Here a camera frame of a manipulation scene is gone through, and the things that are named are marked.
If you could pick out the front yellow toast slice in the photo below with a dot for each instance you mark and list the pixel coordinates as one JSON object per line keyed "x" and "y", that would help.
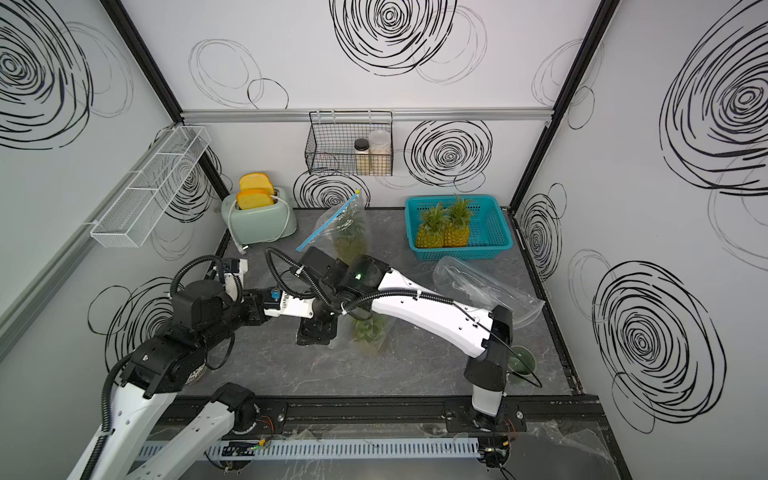
{"x": 254, "y": 199}

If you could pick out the yellow toast slice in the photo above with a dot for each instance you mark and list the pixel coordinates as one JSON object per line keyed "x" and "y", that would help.
{"x": 254, "y": 199}
{"x": 256, "y": 180}

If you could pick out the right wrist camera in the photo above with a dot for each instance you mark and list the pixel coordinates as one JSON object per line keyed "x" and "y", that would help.
{"x": 279, "y": 303}

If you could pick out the green ceramic cup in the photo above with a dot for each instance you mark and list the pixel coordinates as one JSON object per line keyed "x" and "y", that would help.
{"x": 521, "y": 363}

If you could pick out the white-lid spice jar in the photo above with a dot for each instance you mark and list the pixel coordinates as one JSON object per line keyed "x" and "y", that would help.
{"x": 380, "y": 151}

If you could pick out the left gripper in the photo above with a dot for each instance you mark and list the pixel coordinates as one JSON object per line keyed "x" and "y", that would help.
{"x": 255, "y": 306}

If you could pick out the teal plastic basket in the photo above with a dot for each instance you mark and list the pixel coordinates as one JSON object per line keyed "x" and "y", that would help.
{"x": 489, "y": 233}

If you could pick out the blue-zip clear bag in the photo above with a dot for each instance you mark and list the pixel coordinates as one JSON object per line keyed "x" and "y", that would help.
{"x": 321, "y": 237}

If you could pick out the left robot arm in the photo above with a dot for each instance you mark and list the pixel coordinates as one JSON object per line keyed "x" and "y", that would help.
{"x": 209, "y": 305}

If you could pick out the black wire wall basket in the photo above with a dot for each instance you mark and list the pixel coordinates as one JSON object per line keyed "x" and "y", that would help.
{"x": 331, "y": 136}

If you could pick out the clear zip-top bag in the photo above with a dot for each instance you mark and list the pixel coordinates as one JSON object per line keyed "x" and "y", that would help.
{"x": 468, "y": 284}
{"x": 344, "y": 340}

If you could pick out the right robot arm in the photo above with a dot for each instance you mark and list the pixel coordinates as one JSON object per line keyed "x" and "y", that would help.
{"x": 320, "y": 289}

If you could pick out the rear yellow toast slice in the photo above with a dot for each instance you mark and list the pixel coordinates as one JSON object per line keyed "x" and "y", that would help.
{"x": 256, "y": 180}

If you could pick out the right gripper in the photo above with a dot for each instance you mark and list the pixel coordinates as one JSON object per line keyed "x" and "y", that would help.
{"x": 312, "y": 330}

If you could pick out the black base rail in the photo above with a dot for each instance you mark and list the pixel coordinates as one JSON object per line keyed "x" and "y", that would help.
{"x": 454, "y": 412}

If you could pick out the grey slotted cable duct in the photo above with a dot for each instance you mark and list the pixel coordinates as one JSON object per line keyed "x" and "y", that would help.
{"x": 342, "y": 449}

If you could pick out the yellow pineapple green crown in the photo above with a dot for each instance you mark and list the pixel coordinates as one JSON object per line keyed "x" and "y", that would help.
{"x": 430, "y": 232}

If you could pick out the mint green toaster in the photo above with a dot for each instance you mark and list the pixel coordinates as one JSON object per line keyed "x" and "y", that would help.
{"x": 263, "y": 225}

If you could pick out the dark-lid spice jar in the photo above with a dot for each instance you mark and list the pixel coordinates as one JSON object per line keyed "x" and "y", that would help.
{"x": 362, "y": 156}

